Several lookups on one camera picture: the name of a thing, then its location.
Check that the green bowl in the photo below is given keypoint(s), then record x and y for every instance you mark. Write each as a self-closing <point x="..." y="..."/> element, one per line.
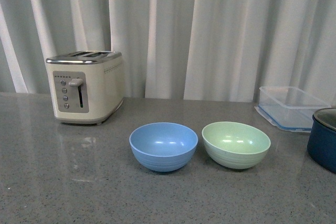
<point x="235" y="145"/>

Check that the white curtain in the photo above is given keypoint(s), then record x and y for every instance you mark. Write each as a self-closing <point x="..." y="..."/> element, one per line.
<point x="219" y="50"/>

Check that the blue bowl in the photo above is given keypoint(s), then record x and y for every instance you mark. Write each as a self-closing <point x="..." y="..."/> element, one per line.
<point x="163" y="146"/>

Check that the clear plastic food container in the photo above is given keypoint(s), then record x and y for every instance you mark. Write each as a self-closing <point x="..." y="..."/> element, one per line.
<point x="288" y="108"/>

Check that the blue saucepan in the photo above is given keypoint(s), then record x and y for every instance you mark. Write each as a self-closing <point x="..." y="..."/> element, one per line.
<point x="321" y="145"/>

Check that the cream toaster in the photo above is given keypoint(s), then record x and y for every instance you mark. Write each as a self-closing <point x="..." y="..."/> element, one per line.
<point x="86" y="86"/>

